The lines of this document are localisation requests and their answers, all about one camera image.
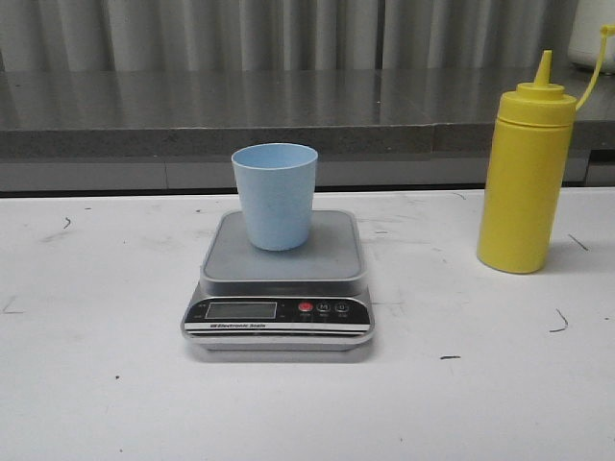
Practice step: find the stainless steel counter shelf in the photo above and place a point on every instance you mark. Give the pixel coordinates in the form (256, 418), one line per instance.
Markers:
(142, 132)

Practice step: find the silver electronic kitchen scale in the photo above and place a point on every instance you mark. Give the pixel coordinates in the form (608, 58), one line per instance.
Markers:
(314, 298)

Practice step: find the white container in background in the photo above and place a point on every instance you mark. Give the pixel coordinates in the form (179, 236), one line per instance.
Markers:
(585, 40)

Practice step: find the light blue plastic cup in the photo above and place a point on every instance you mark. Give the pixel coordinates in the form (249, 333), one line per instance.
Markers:
(276, 183)

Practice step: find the yellow squeeze bottle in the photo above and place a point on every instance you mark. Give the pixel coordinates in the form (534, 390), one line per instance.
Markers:
(529, 151)

